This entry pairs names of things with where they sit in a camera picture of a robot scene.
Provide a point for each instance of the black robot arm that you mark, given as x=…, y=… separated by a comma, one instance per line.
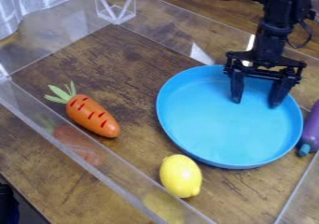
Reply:
x=289, y=13

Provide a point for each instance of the blue round tray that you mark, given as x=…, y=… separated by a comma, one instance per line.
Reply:
x=229, y=135

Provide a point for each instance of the orange toy carrot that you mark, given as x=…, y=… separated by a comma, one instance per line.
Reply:
x=85, y=111

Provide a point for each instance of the yellow toy lemon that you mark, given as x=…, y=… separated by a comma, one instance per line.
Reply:
x=181, y=176

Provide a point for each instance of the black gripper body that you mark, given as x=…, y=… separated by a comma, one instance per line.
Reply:
x=264, y=61

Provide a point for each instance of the clear acrylic enclosure wall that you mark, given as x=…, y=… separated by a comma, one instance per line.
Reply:
x=120, y=48

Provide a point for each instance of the purple toy eggplant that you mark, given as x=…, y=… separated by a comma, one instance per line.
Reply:
x=310, y=135

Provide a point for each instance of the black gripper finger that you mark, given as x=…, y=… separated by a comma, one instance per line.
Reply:
x=281, y=90
x=237, y=85

